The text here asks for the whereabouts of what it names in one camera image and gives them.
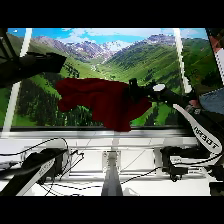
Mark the grey-blue garment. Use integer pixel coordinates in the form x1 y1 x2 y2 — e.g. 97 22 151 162
198 87 224 116

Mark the black cable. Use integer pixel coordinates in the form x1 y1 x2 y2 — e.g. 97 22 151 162
0 137 71 168
35 166 163 197

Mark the red garment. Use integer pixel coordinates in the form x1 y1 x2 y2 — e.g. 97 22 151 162
55 77 153 133

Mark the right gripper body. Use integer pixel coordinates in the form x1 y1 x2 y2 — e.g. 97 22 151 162
128 85 155 105

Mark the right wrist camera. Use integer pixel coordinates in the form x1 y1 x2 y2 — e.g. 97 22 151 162
128 77 139 90

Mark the heap of clothes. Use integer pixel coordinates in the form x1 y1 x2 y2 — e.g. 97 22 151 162
205 28 224 88

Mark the silver frame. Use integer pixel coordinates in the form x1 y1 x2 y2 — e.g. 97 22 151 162
0 127 224 197

